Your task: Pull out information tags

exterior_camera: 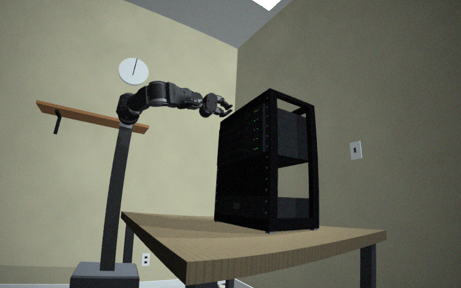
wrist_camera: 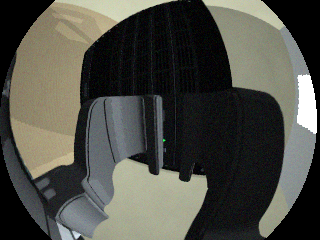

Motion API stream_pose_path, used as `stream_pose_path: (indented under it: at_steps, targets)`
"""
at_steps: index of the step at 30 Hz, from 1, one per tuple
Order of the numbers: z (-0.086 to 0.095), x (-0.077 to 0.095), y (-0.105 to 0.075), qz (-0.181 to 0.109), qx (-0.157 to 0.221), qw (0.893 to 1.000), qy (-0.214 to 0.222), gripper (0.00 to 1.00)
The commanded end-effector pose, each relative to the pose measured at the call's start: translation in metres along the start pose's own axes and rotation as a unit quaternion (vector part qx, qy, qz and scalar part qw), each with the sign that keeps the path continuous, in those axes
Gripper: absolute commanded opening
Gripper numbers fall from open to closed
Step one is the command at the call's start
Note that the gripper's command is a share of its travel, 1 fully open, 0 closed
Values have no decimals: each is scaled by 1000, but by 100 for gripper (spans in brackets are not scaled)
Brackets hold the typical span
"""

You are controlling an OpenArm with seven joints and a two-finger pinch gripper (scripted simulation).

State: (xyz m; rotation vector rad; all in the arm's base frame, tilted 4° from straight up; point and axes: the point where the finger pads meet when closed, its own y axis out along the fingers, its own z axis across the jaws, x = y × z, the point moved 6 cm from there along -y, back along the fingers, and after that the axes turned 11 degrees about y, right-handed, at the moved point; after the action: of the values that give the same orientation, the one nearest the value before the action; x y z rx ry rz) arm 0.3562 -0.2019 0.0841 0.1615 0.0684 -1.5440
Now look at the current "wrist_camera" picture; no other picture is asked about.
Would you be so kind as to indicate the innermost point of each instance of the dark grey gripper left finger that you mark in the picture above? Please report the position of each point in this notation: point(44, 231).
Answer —
point(108, 130)

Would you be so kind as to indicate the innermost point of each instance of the black server rack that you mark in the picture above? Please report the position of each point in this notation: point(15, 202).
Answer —
point(154, 52)

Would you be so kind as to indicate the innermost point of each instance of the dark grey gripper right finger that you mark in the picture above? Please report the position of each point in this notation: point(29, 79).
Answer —
point(237, 136)

